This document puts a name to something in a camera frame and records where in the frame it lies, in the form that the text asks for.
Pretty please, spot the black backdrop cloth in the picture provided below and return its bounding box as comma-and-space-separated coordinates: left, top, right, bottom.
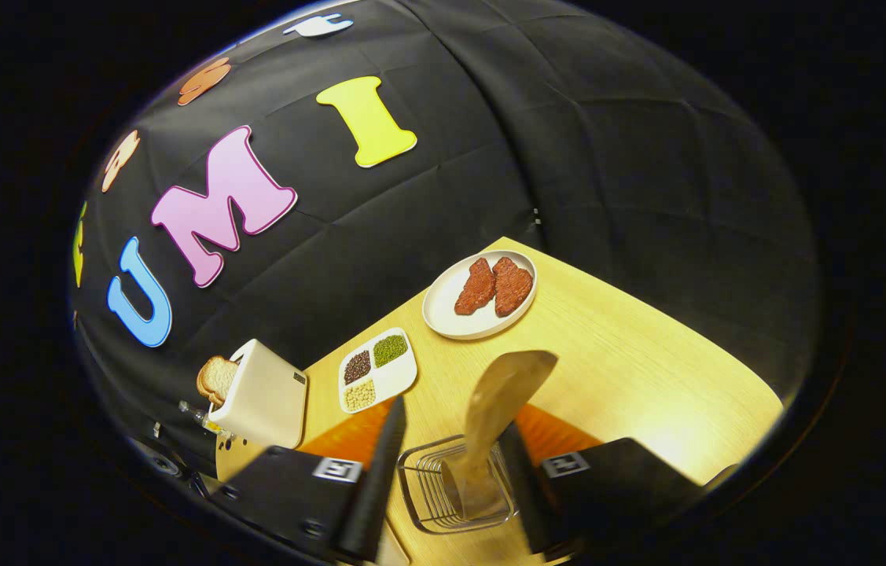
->
69, 0, 817, 472

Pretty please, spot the toast bread slice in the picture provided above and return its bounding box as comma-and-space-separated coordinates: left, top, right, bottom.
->
197, 355, 240, 406

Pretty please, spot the white round plate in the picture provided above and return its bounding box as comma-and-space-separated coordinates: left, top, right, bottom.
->
421, 250, 539, 341

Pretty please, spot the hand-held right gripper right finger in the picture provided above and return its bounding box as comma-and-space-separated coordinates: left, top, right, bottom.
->
498, 403, 738, 564

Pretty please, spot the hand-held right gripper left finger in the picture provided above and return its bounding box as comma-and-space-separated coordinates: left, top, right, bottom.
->
211, 395, 409, 564

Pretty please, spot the clear wire chopstick holder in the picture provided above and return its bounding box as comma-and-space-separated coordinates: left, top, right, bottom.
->
397, 435, 520, 536

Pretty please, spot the wooden spoon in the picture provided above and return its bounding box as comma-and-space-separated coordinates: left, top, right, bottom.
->
443, 350, 560, 520

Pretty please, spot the white divided grain dish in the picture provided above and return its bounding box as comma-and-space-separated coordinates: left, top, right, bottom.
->
338, 328, 419, 416

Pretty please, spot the white toaster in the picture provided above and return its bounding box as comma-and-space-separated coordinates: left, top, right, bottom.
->
208, 339, 309, 450

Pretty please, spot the small glass bottle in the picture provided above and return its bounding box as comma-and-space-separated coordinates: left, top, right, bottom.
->
178, 400, 228, 436

